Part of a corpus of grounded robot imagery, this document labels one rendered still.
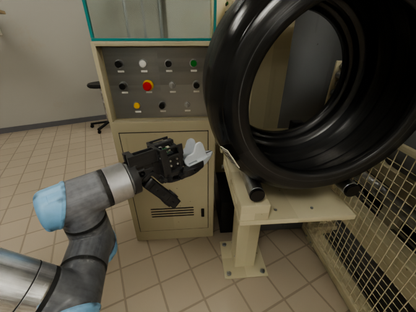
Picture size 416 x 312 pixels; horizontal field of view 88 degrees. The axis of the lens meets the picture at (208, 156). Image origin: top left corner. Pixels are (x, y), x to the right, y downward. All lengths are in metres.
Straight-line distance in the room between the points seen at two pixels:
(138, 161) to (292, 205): 0.53
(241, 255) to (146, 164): 1.11
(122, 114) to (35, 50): 2.99
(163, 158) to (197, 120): 0.73
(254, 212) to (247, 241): 0.71
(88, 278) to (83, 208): 0.11
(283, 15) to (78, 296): 0.56
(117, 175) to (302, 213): 0.56
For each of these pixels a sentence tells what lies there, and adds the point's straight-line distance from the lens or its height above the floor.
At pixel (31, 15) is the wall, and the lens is 4.12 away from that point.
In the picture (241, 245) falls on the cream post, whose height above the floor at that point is 0.21.
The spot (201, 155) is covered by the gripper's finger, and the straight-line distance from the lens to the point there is 0.51.
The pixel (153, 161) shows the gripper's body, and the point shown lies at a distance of 0.45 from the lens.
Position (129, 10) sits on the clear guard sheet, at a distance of 1.14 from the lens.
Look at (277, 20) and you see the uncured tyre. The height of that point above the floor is 1.32.
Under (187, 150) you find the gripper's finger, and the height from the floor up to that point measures 1.05.
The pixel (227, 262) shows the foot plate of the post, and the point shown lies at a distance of 1.55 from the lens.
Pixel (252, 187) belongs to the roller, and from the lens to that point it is 0.62.
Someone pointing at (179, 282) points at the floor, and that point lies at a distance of 1.50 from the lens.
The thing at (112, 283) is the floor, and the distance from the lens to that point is 1.60.
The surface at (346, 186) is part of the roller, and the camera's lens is 0.74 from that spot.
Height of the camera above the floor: 1.29
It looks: 29 degrees down
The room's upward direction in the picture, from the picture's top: straight up
